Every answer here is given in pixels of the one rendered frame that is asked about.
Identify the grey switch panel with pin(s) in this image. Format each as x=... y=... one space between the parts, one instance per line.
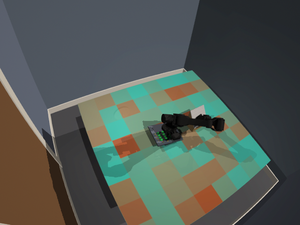
x=160 y=137

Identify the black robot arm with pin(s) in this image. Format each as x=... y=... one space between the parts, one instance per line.
x=180 y=120

